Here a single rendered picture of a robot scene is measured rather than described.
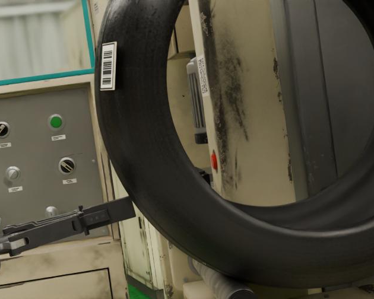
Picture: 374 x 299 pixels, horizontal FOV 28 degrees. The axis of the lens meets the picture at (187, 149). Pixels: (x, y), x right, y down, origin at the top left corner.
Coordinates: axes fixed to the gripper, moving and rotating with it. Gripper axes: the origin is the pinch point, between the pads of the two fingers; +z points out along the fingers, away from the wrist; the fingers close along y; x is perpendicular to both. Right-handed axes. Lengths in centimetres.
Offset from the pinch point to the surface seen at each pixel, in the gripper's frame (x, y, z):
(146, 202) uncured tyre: -0.9, -7.7, 5.2
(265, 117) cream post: -5.9, 25.8, 30.9
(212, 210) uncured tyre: 2.0, -11.0, 12.8
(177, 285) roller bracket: 18.2, 23.5, 7.7
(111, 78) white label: -17.4, -10.7, 4.9
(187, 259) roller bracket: 14.2, 23.1, 10.6
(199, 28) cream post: -24.3, 29.3, 24.0
